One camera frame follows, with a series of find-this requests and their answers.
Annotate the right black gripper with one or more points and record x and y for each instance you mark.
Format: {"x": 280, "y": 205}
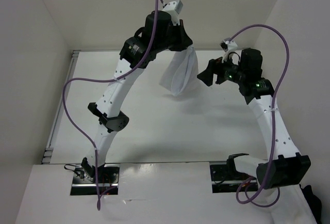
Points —
{"x": 217, "y": 65}

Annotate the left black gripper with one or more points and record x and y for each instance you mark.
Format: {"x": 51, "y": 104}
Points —
{"x": 184, "y": 41}

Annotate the white skirt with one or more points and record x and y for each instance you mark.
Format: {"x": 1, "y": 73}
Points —
{"x": 181, "y": 74}

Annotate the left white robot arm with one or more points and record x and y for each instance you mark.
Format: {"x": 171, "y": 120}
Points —
{"x": 163, "y": 31}

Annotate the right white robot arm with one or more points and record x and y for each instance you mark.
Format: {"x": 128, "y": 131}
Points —
{"x": 285, "y": 165}

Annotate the white cloth pile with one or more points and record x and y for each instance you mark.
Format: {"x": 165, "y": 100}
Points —
{"x": 292, "y": 207}

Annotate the black cloth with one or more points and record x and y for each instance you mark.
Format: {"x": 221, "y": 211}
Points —
{"x": 313, "y": 201}

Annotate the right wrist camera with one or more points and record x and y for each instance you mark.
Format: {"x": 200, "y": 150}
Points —
{"x": 228, "y": 46}

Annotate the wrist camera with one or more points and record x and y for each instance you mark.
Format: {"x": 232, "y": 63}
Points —
{"x": 173, "y": 7}
{"x": 228, "y": 46}

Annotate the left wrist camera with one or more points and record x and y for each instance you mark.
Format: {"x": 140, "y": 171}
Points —
{"x": 173, "y": 7}

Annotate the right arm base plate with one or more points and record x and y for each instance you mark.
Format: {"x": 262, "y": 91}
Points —
{"x": 222, "y": 180}

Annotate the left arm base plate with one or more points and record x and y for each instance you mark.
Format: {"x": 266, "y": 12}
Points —
{"x": 83, "y": 185}

